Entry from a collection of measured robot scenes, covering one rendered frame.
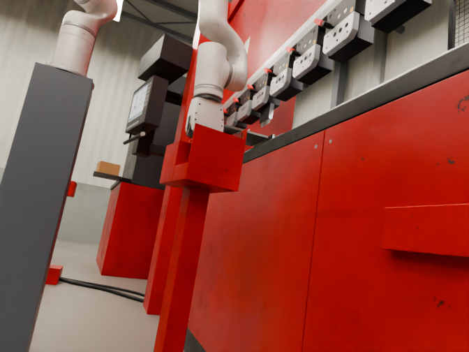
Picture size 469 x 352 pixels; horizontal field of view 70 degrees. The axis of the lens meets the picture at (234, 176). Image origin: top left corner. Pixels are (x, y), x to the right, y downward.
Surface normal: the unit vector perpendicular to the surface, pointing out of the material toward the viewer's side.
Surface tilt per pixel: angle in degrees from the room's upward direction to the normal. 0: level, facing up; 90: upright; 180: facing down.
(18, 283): 90
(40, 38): 90
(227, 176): 90
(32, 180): 90
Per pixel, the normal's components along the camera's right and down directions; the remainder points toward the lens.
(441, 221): -0.92, -0.21
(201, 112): 0.43, -0.10
